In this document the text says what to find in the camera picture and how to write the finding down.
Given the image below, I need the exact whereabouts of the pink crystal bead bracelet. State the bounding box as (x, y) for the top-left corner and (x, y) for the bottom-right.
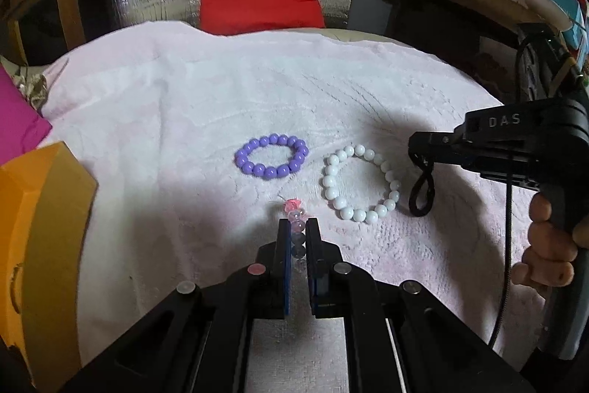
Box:
(277, 197), (311, 274)

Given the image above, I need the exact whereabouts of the right hand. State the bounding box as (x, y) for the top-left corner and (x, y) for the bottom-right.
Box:
(510, 193), (588, 296)

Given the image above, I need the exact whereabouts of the pink white towel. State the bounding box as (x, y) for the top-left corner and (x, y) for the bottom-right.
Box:
(38, 20), (549, 375)

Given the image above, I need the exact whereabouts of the orange cardboard box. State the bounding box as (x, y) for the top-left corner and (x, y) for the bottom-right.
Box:
(1, 143), (98, 392)

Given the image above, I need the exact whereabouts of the magenta cloth pouch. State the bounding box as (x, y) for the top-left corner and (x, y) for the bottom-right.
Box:
(0, 67), (52, 165)

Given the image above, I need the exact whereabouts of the white bead bracelet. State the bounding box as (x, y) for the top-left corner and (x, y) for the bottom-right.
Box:
(320, 143), (402, 224)

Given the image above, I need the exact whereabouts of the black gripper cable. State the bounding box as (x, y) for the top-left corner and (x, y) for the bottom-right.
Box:
(487, 38), (535, 350)

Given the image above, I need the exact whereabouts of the black hair tie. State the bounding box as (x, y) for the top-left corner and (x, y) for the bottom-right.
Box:
(407, 152), (437, 218)

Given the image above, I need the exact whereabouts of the purple bead bracelet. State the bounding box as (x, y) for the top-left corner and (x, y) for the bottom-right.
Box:
(233, 133), (311, 181)

